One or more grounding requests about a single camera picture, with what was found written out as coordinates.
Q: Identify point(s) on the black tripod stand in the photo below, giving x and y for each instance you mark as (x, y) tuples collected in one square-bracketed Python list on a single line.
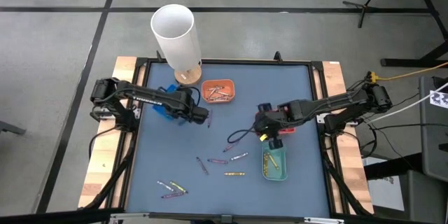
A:
[(364, 7)]

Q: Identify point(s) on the black aluminium table frame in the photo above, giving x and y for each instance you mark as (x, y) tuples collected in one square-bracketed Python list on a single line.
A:
[(224, 61)]

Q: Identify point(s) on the grey stand foot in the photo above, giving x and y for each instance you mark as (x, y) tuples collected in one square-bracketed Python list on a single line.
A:
[(10, 127)]

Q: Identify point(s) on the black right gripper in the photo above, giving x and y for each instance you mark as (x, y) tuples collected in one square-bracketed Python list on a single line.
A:
[(273, 120)]

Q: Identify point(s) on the teal plastic bin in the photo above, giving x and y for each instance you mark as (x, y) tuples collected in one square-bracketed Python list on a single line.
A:
[(280, 173)]

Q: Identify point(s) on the yellow crayon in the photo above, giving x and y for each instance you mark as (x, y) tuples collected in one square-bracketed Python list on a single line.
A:
[(266, 165), (273, 162), (234, 174), (178, 186)]

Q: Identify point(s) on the white crayon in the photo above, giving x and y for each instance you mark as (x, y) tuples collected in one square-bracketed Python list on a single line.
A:
[(212, 92), (165, 185), (218, 99), (223, 94), (239, 156), (215, 87)]

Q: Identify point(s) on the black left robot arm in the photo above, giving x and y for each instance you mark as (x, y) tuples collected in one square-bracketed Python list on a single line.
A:
[(147, 98)]

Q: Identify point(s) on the black frame knob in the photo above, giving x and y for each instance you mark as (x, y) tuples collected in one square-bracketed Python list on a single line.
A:
[(277, 56)]

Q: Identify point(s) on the black-and-white marker tag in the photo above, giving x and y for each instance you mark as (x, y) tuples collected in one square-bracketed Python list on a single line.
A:
[(440, 99)]

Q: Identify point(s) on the blue-grey table mat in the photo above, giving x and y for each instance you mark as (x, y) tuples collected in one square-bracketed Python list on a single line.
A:
[(245, 196)]

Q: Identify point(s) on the white box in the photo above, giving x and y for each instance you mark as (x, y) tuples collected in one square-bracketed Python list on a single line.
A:
[(385, 192)]

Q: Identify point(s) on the red plastic basket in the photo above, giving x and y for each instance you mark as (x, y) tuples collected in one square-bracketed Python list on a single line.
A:
[(288, 131)]

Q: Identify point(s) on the grey equipment cart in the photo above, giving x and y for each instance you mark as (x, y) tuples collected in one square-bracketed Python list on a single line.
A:
[(434, 140)]

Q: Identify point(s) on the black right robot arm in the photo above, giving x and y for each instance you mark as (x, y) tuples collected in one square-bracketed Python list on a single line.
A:
[(332, 105)]

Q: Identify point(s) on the black rig crossbeam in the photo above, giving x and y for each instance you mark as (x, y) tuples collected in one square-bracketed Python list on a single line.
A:
[(52, 217)]

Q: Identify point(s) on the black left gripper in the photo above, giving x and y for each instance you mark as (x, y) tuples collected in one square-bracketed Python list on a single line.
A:
[(192, 110)]

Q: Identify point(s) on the orange plastic bin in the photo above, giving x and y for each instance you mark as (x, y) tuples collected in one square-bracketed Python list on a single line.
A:
[(229, 84)]

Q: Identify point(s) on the blue plastic basket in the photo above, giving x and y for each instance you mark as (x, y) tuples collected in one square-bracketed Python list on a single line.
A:
[(160, 109)]

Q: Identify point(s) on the white shade wooden-base lamp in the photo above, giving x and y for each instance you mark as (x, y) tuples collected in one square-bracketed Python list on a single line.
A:
[(175, 42)]

